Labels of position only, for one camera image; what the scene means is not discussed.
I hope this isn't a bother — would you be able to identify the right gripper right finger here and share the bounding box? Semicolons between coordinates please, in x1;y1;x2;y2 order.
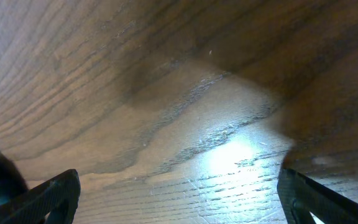
277;169;358;224

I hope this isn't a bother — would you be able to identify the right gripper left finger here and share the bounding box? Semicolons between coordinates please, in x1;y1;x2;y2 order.
0;169;81;224

